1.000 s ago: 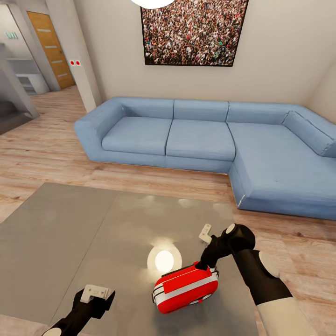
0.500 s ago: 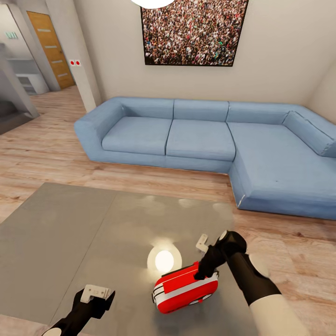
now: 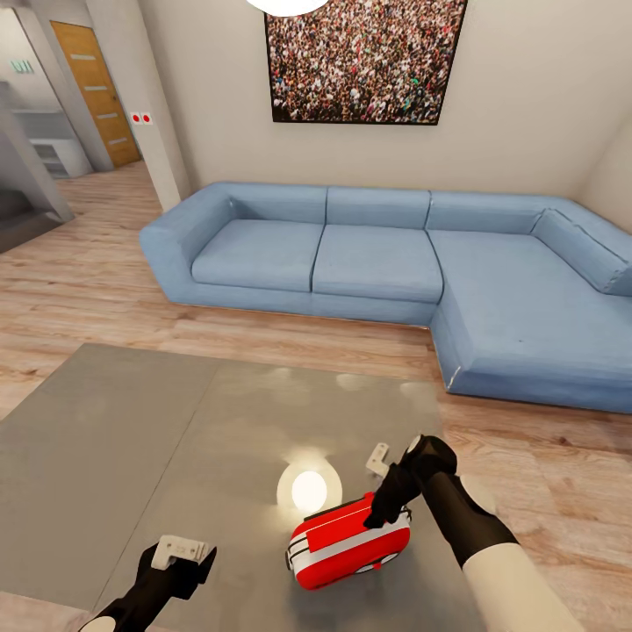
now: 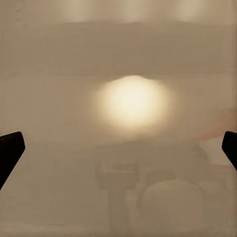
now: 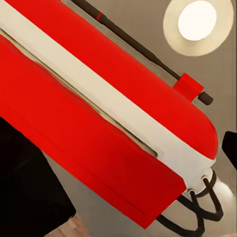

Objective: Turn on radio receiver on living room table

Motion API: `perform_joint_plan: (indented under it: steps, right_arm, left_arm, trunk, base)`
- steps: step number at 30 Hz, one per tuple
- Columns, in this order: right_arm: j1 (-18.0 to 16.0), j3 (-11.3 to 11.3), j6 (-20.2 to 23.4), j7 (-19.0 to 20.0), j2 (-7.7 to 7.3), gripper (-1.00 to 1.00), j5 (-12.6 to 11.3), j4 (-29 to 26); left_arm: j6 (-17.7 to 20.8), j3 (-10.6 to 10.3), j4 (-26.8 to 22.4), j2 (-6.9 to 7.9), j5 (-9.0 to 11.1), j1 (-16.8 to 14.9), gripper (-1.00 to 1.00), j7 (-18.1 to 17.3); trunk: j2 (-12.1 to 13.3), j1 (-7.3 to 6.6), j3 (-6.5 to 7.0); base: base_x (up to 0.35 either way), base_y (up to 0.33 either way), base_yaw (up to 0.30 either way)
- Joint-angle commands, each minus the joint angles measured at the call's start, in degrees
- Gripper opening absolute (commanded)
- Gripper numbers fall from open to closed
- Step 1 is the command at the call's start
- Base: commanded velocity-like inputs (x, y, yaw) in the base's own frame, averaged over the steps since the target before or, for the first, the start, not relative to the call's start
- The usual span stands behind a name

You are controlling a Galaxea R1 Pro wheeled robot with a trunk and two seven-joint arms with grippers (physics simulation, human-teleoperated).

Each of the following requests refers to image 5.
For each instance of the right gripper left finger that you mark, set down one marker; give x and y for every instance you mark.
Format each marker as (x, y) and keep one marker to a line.
(12, 147)

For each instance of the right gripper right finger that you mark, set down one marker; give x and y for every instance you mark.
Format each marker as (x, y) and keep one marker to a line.
(229, 146)

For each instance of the coffee table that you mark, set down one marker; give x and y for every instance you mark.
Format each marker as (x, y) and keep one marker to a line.
(196, 37)

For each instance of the radio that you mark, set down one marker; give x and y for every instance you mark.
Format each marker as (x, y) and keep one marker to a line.
(102, 115)

